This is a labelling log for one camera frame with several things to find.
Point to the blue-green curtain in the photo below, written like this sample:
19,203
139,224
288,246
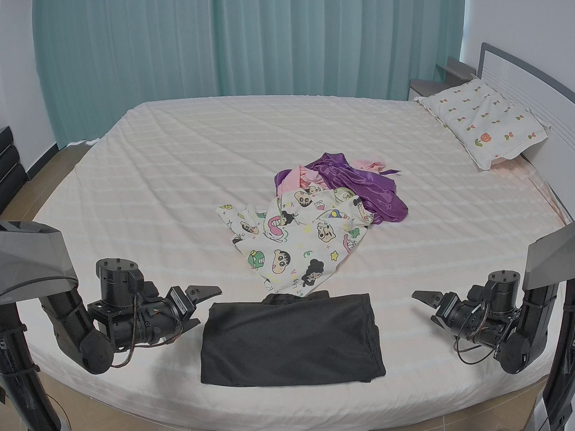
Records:
224,38

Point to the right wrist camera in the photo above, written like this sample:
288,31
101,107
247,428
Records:
476,294

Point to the black T-shirt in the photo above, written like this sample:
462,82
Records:
292,339

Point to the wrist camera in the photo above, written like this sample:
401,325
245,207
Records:
476,294
150,292

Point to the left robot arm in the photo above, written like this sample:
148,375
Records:
67,312

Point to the pink garment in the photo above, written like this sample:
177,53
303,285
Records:
296,180

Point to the bed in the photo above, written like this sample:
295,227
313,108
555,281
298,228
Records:
292,173

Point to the purple garment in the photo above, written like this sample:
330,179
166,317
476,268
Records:
359,186

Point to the grey bedside table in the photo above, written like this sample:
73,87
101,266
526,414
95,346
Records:
442,81

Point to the white printed pyjama top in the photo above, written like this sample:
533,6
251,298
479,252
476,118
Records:
296,240

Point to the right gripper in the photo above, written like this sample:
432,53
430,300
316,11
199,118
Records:
456,314

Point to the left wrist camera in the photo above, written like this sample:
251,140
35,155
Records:
150,292

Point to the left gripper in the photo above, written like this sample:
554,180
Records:
164,319

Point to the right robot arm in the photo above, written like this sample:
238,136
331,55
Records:
525,321

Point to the white printed pillow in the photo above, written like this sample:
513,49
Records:
485,119

